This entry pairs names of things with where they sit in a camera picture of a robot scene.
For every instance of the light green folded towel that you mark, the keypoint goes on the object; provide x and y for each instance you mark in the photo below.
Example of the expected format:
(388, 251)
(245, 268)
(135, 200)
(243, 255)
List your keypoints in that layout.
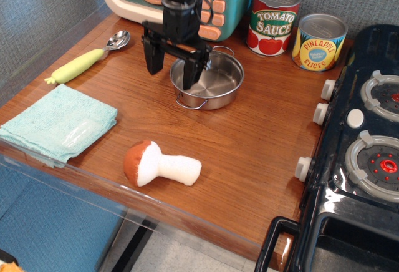
(59, 126)

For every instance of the pineapple slices can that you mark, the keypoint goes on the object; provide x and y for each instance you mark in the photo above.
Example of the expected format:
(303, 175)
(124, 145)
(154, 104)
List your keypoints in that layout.
(319, 40)

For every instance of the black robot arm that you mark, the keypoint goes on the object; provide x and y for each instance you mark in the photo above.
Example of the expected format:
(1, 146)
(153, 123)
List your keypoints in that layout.
(177, 35)

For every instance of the small steel pot bowl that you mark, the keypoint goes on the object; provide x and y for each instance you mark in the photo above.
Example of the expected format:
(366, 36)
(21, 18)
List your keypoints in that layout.
(217, 86)

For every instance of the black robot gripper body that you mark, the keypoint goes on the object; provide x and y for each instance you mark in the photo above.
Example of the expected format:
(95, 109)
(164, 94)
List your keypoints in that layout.
(178, 34)

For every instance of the tomato sauce can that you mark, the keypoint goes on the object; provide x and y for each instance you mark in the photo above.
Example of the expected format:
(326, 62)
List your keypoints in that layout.
(271, 24)

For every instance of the orange plush toy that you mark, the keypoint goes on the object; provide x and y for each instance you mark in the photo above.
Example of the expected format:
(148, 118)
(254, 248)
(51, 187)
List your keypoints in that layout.
(10, 267)

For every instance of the plush brown white mushroom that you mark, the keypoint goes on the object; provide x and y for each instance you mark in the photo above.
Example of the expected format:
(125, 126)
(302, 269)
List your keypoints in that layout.
(145, 161)

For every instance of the spoon with green handle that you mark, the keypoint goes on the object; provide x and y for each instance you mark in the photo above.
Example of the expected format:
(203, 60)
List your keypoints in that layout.
(82, 63)

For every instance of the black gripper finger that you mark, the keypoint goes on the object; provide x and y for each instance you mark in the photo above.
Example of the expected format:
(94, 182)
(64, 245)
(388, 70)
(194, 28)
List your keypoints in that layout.
(192, 70)
(154, 56)

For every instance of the black toy stove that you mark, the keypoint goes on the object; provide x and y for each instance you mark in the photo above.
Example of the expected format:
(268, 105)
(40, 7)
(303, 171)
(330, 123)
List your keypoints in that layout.
(349, 207)

